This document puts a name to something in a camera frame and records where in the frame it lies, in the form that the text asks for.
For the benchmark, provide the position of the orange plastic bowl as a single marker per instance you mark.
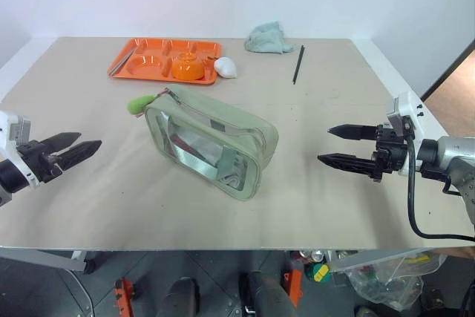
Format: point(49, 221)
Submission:
point(187, 69)

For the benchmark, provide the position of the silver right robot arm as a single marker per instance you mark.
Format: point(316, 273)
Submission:
point(451, 157)

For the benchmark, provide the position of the dark rounded shape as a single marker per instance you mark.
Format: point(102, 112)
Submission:
point(271, 294)
point(182, 296)

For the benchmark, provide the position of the grey chopstick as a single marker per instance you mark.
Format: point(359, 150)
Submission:
point(127, 61)
point(125, 58)

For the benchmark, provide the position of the clear plastic bag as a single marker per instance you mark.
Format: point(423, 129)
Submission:
point(401, 283)

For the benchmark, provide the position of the black thin stick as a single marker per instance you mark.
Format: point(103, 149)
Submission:
point(298, 64)

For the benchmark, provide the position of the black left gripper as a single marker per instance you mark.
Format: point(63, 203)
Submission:
point(41, 163)

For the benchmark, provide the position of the silver drink cans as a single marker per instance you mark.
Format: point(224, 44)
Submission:
point(313, 255)

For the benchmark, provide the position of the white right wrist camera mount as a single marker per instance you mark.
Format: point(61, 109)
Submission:
point(404, 105)

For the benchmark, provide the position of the light blue crumpled cloth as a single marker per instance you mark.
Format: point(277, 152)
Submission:
point(267, 38)

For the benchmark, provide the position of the dark shoe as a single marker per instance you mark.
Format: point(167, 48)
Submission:
point(366, 311)

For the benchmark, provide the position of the orange compartment tray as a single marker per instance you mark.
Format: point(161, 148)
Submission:
point(148, 66)

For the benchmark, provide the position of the green yellow tape roll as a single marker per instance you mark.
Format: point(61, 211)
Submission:
point(318, 272)

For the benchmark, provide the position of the green zipper pull charm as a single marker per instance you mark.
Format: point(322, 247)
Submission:
point(136, 105)

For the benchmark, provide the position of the green clear toiletry bag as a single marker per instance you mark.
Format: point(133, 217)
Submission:
point(222, 116)

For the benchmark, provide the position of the dark wall baseboard strip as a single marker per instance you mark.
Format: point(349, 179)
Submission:
point(451, 68)

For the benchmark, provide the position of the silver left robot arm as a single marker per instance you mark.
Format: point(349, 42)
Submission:
point(11, 176)

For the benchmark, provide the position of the white table frame bar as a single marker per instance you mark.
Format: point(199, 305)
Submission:
point(375, 258)

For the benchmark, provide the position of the grey table frame bar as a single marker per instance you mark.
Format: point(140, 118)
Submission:
point(41, 258)

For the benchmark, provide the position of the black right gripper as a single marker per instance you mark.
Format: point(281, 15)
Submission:
point(387, 153)

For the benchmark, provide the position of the white egg-shaped object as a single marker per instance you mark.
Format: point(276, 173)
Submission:
point(225, 67)

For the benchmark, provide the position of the orange black clamp device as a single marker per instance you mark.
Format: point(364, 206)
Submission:
point(294, 280)
point(123, 294)

